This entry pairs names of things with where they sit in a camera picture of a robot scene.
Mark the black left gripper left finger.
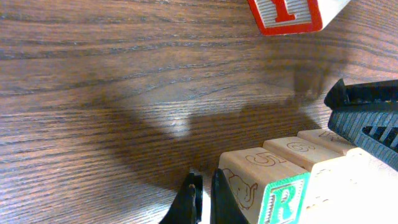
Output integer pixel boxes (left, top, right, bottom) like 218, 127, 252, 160
159, 173, 203, 224

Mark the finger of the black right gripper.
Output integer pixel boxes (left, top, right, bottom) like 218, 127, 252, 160
324, 78, 397, 110
328, 108, 397, 170

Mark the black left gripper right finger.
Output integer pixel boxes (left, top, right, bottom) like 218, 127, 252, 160
210, 169, 249, 224

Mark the green R block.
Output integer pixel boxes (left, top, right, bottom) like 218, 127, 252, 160
218, 147, 310, 224

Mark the yellow S block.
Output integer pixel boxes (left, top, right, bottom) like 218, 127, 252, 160
262, 136, 352, 209

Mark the red Y block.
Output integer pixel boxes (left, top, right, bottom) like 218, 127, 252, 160
248, 0, 351, 36

